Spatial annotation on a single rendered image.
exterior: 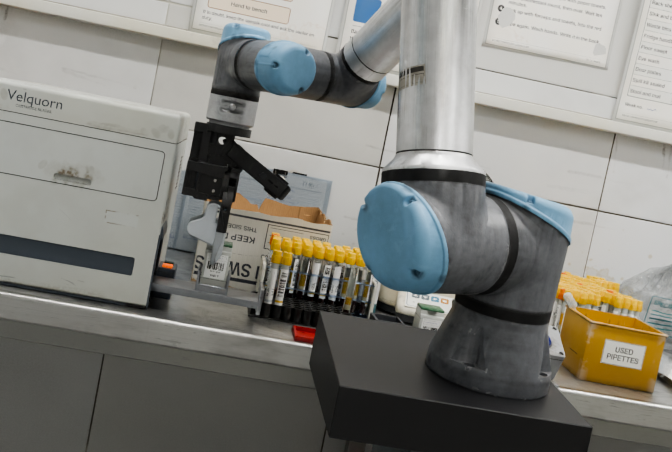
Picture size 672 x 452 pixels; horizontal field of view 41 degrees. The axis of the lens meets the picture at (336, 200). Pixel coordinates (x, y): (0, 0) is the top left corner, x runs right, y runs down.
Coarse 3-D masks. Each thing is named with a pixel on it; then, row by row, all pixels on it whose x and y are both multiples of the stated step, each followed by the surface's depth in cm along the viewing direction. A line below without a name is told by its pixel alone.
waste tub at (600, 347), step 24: (576, 312) 155; (600, 312) 161; (576, 336) 153; (600, 336) 149; (624, 336) 149; (648, 336) 149; (576, 360) 151; (600, 360) 149; (624, 360) 149; (648, 360) 149; (624, 384) 150; (648, 384) 150
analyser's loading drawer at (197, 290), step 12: (156, 276) 144; (228, 276) 139; (156, 288) 138; (168, 288) 138; (180, 288) 138; (192, 288) 140; (204, 288) 139; (216, 288) 139; (228, 288) 146; (216, 300) 139; (228, 300) 139; (240, 300) 139; (252, 300) 140
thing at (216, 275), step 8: (208, 248) 140; (224, 248) 140; (232, 248) 140; (208, 256) 139; (224, 256) 139; (208, 264) 139; (216, 264) 139; (224, 264) 139; (208, 272) 139; (216, 272) 139; (224, 272) 140; (200, 280) 139; (208, 280) 139; (216, 280) 140; (224, 280) 140
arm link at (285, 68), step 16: (240, 48) 133; (256, 48) 130; (272, 48) 126; (288, 48) 126; (304, 48) 127; (240, 64) 132; (256, 64) 128; (272, 64) 125; (288, 64) 126; (304, 64) 127; (320, 64) 131; (240, 80) 134; (256, 80) 129; (272, 80) 126; (288, 80) 126; (304, 80) 128; (320, 80) 132; (304, 96) 133; (320, 96) 134
